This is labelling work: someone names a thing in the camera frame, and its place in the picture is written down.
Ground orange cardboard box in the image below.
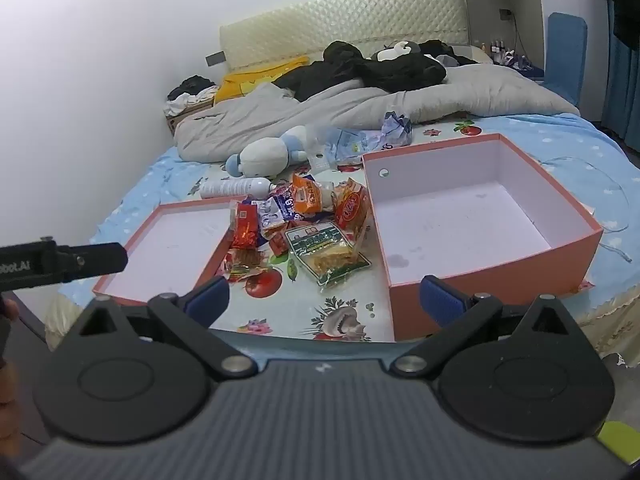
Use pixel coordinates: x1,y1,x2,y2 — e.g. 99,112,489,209
361,133,605,342

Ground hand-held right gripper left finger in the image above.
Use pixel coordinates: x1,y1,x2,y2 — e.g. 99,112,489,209
65,275,252,381

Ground clear printed plastic bag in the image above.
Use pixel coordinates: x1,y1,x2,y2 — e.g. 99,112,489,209
306,124,387,169

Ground white spray bottle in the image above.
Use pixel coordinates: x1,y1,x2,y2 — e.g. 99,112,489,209
199,177,274,200

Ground cream padded headboard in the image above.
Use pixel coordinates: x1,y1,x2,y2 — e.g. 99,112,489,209
218,0,464,74

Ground group of small bottles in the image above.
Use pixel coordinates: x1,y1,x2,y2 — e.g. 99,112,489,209
486,37,519,62

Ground blue padded board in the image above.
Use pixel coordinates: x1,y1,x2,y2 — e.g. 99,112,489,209
544,12,589,107

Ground white blue plush toy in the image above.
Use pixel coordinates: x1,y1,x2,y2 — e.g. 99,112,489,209
224,126,322,179

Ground orange cardboard box lid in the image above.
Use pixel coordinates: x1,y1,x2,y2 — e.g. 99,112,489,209
92,193,251,309

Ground blue curtain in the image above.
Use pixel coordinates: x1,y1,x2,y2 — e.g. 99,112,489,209
599,0,640,147

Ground crumpled blue white wrapper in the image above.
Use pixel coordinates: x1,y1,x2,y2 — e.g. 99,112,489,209
379,109,414,149

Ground grey duvet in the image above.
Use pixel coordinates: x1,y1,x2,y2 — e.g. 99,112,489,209
173,62,582,162

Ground brown cardboard box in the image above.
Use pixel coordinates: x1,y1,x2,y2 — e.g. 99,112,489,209
164,99,217,137

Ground orange red snack packet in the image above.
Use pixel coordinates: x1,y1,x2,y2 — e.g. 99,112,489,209
222,247,269,284

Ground blue white snack packet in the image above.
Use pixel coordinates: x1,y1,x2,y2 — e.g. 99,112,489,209
251,184,302,232

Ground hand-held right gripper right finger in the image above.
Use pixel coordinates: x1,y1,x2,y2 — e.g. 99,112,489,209
390,274,587,380

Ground black clothing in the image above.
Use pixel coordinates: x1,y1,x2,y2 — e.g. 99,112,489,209
272,39,449,101

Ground blue star bedsheet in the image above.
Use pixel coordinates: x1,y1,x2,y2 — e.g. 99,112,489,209
47,111,640,311

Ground white charging cable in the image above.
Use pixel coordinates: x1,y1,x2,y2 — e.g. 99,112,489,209
541,156,632,262

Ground small orange snack packet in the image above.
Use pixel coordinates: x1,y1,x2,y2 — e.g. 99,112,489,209
292,173,324,217

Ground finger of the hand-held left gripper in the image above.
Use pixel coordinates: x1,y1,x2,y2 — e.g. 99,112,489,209
57,242,129,284

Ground pile of clothes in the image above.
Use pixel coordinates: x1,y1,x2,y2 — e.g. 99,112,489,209
166,74,219,116

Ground fruit printed mat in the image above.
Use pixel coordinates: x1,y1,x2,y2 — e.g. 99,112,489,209
187,115,493,343

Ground yellow green object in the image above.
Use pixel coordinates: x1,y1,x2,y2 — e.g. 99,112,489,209
597,421,640,457

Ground yellow cloth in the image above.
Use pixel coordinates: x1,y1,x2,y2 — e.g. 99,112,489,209
214,56,311,107

